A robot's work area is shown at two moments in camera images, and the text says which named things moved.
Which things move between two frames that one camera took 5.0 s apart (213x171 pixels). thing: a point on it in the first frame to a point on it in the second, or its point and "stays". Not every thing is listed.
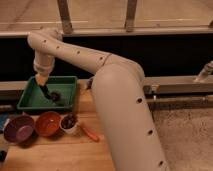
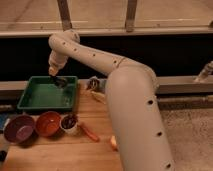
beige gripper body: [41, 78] to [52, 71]
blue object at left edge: [3, 118] stays
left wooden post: [65, 16] stays
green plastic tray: [34, 98] stays
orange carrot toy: [91, 135] stays
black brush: [54, 96] to [61, 82]
